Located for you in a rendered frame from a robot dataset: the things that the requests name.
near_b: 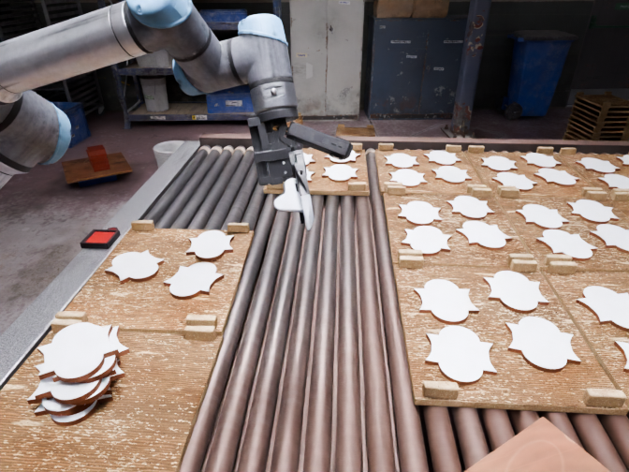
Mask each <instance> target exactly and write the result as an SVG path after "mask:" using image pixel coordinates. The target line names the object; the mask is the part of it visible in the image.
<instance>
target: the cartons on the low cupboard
mask: <svg viewBox="0 0 629 472"><path fill-rule="evenodd" d="M448 6H449V0H374V3H373V15H374V17H376V18H409V17H412V18H444V17H445V16H446V15H447V12H448Z"/></svg>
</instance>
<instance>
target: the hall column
mask: <svg viewBox="0 0 629 472"><path fill-rule="evenodd" d="M490 4H491V0H471V1H470V6H469V13H468V19H467V24H466V31H465V37H464V43H463V49H462V56H461V67H460V73H459V81H458V86H457V92H456V97H455V104H454V110H453V115H452V122H451V127H448V126H447V125H446V126H445V127H441V130H442V131H443V132H444V133H445V134H446V135H447V136H448V137H449V138H462V139H477V137H476V136H475V132H473V133H472V132H471V131H470V130H469V126H470V122H471V116H472V110H473V105H474V100H475V89H476V85H477V79H478V73H479V69H480V63H481V57H482V52H483V46H484V41H485V35H486V31H487V25H488V19H489V15H490Z"/></svg>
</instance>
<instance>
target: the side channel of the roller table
mask: <svg viewBox="0 0 629 472"><path fill-rule="evenodd" d="M332 137H339V138H342V139H345V140H348V141H349V143H362V150H365V153H366V151H367V149H369V148H373V149H374V150H375V149H378V143H393V144H394V146H393V149H398V150H404V149H409V150H417V149H421V150H422V151H428V150H430V149H433V150H434V151H441V150H445V149H446V145H460V146H461V151H462V152H464V151H466V150H468V147H469V145H474V146H484V147H485V148H484V152H489V151H495V152H496V153H500V152H502V151H508V152H509V153H513V152H516V151H519V152H521V153H526V152H529V151H530V152H533V153H536V150H537V147H553V148H554V149H553V152H556V153H559V152H560V150H561V148H566V147H568V148H576V149H577V151H576V153H583V154H585V155H587V154H588V153H595V154H598V155H600V154H602V153H607V154H609V155H613V154H616V153H619V154H621V155H626V154H628V153H629V141H614V140H512V139H462V138H410V137H360V136H332ZM199 142H200V147H202V146H203V145H209V146H210V147H211V148H212V147H214V146H215V145H220V146H221V147H222V148H223V149H224V148H225V147H226V146H228V145H231V146H232V147H233V148H234V150H235V149H236V148H237V147H238V146H240V145H241V146H244V147H245V149H246V150H247V148H249V147H250V146H253V144H252V140H251V135H250V134H207V133H203V134H202V135H201V136H200V137H199Z"/></svg>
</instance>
